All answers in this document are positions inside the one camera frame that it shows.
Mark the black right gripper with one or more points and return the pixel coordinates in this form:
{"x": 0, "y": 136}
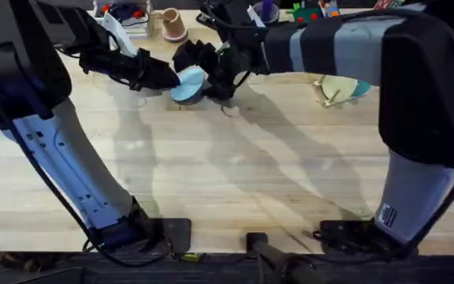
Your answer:
{"x": 243, "y": 59}

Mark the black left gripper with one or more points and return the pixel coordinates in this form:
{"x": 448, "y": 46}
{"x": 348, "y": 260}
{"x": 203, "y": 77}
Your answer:
{"x": 112, "y": 65}

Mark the light blue plate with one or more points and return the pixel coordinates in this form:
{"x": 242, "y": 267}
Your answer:
{"x": 187, "y": 84}

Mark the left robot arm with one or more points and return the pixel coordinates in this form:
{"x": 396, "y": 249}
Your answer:
{"x": 73, "y": 169}

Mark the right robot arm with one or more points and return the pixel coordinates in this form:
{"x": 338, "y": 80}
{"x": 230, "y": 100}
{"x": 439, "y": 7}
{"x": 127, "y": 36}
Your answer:
{"x": 428, "y": 79}

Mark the wooden cup stand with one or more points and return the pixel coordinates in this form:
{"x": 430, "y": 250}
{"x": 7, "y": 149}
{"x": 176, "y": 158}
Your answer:
{"x": 154, "y": 23}

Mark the pink cup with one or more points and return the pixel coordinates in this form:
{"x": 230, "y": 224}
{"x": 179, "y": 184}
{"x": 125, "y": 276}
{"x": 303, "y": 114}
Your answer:
{"x": 173, "y": 23}

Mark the box of small toys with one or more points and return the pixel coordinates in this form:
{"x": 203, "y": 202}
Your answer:
{"x": 126, "y": 12}

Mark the right wrist upright plate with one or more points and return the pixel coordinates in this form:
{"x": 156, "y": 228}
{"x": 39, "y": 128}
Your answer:
{"x": 255, "y": 16}

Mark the cup with purple item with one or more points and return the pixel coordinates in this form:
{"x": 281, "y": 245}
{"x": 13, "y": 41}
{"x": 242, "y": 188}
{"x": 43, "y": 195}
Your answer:
{"x": 267, "y": 11}

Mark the green board with toy blocks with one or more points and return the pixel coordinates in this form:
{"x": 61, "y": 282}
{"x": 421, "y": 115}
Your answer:
{"x": 305, "y": 12}

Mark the pale green plate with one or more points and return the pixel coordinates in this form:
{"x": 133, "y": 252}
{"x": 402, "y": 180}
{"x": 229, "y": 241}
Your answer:
{"x": 339, "y": 87}

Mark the colourful toy heap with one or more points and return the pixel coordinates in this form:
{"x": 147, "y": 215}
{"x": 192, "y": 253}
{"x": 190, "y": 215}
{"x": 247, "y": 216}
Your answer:
{"x": 329, "y": 8}

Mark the teal plate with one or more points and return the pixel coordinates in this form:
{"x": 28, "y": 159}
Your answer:
{"x": 364, "y": 88}

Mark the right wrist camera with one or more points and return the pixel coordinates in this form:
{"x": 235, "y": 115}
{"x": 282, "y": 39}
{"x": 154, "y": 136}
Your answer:
{"x": 231, "y": 21}

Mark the black rail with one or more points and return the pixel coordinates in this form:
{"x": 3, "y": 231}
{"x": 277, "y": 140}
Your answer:
{"x": 53, "y": 270}

